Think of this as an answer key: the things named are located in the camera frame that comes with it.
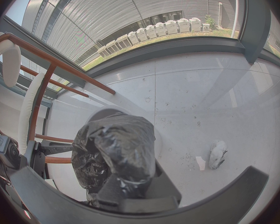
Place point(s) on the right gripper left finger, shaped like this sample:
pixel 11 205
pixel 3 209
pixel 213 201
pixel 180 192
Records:
pixel 108 190

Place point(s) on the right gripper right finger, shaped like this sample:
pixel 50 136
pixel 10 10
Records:
pixel 168 192

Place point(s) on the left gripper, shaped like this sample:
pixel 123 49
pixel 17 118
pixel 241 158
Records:
pixel 37 157

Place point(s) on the black plastic bag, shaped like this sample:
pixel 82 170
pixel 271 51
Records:
pixel 121 143

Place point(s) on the white trash bin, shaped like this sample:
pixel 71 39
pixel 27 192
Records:
pixel 100 114

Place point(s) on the clear printed wrapper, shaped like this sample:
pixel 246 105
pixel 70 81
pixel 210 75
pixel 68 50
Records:
pixel 218 154

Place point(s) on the wooden chair white cushions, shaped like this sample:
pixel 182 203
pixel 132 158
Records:
pixel 51 70

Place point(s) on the window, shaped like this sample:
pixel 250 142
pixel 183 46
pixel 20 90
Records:
pixel 177 47

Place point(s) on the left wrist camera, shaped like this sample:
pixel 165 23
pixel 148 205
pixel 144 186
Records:
pixel 8 150

